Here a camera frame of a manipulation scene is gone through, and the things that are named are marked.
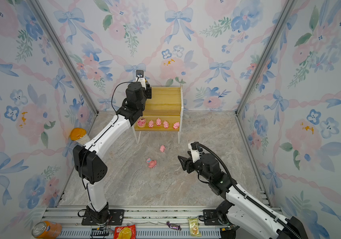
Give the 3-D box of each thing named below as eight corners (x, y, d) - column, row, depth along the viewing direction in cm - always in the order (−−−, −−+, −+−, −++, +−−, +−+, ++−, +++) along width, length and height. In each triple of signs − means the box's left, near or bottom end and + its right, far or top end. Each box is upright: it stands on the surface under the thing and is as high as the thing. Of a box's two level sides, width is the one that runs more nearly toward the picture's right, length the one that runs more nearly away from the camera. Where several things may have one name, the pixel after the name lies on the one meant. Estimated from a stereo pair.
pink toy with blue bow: (145, 165, 94) (144, 163, 91) (148, 159, 97) (147, 157, 94) (154, 169, 92) (154, 167, 90) (157, 162, 95) (157, 160, 93)
